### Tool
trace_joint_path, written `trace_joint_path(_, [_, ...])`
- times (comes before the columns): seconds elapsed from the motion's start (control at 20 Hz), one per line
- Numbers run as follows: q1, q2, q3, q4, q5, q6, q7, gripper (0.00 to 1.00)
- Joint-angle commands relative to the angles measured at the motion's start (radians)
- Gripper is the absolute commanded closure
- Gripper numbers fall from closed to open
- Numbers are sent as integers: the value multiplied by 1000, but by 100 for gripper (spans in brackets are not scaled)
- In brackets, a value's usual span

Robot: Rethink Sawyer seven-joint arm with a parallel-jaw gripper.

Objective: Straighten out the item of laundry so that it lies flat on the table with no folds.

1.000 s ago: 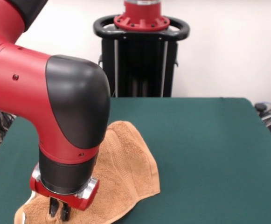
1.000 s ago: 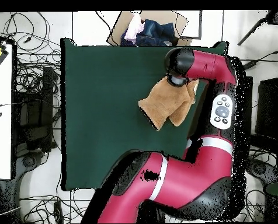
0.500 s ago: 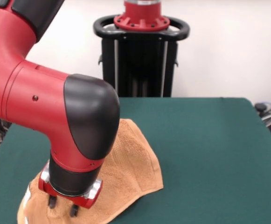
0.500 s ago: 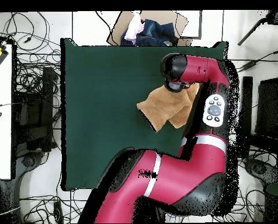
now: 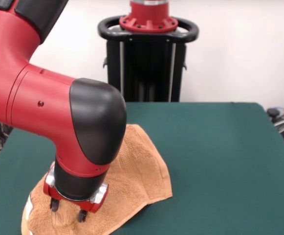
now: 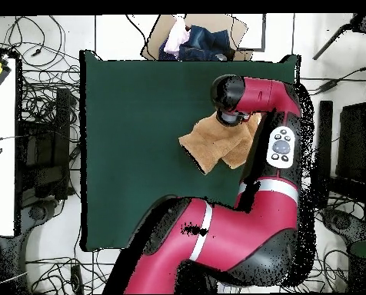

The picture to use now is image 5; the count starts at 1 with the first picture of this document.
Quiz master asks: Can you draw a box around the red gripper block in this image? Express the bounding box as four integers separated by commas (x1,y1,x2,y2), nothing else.
43,163,109,223

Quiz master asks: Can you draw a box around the tan terry towel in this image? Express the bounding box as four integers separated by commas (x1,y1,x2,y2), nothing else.
21,124,174,235

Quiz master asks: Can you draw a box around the dark green table cloth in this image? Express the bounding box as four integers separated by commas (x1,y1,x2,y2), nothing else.
0,102,284,235

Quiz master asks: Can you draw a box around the small black power adapter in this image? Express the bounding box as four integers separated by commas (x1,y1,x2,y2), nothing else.
266,108,281,118

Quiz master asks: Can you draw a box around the white round object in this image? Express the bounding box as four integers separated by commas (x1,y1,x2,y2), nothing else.
273,117,284,134

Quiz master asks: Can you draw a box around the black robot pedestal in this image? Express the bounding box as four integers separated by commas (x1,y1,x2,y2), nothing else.
97,15,200,103

